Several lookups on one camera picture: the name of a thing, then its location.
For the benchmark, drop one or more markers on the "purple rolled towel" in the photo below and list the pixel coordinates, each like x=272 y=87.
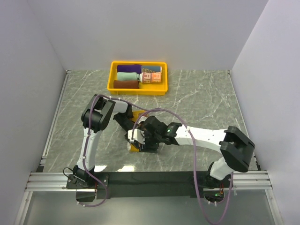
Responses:
x=129 y=68

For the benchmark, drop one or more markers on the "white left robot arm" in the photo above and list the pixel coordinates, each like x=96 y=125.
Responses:
x=95 y=119

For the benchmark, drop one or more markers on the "mint green rolled towel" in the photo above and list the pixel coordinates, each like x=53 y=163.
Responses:
x=127 y=76

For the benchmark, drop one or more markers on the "aluminium frame rail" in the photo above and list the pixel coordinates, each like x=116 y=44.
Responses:
x=56 y=181

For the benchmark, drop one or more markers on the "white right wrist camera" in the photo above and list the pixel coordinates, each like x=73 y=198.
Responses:
x=136 y=135

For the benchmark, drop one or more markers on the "brown rolled towel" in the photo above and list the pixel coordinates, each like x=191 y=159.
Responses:
x=133 y=84

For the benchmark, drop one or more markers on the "blue lettered rolled towel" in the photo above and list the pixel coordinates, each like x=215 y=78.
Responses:
x=150 y=69

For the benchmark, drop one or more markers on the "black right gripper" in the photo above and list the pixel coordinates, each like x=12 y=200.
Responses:
x=146 y=147

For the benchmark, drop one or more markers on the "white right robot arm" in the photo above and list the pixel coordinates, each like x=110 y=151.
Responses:
x=234 y=146

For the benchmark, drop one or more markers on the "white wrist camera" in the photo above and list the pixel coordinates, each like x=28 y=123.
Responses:
x=136 y=135
x=141 y=118

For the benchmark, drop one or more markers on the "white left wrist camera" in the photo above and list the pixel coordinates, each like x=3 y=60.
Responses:
x=141 y=118

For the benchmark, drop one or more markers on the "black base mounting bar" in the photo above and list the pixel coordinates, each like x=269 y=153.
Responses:
x=145 y=184

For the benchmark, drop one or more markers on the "striped rabbit print towel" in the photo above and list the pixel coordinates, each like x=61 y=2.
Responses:
x=150 y=77

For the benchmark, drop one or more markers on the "yellow plastic tray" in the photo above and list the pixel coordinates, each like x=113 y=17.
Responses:
x=144 y=88

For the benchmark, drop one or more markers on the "yellow brown towel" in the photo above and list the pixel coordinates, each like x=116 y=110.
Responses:
x=136 y=147

